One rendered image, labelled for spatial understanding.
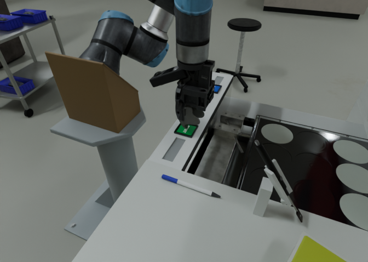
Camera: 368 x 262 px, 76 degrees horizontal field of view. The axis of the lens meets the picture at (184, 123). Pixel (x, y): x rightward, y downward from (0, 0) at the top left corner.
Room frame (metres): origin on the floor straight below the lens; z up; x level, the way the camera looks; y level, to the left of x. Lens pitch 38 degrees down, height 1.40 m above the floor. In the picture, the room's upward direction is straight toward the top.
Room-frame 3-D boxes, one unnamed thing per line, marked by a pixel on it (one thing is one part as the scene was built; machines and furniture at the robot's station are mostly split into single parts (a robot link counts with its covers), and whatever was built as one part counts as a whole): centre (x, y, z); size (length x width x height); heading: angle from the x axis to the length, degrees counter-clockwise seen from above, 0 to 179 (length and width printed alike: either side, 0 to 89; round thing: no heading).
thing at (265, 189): (0.27, -0.17, 1.03); 0.06 x 0.04 x 0.13; 67
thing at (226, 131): (0.61, -0.14, 0.89); 0.08 x 0.03 x 0.03; 67
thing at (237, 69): (2.67, -0.66, 0.35); 0.58 x 0.56 x 0.70; 67
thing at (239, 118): (0.68, -0.17, 0.89); 0.08 x 0.03 x 0.03; 67
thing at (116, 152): (0.84, 0.41, 0.41); 0.51 x 0.44 x 0.82; 67
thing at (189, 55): (0.53, -0.02, 1.20); 0.08 x 0.08 x 0.05
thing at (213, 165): (0.54, -0.11, 0.87); 0.36 x 0.08 x 0.03; 157
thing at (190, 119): (0.51, -0.02, 1.01); 0.06 x 0.03 x 0.09; 67
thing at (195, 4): (0.53, -0.02, 1.28); 0.09 x 0.08 x 0.11; 6
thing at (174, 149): (0.65, -0.05, 0.89); 0.55 x 0.09 x 0.14; 157
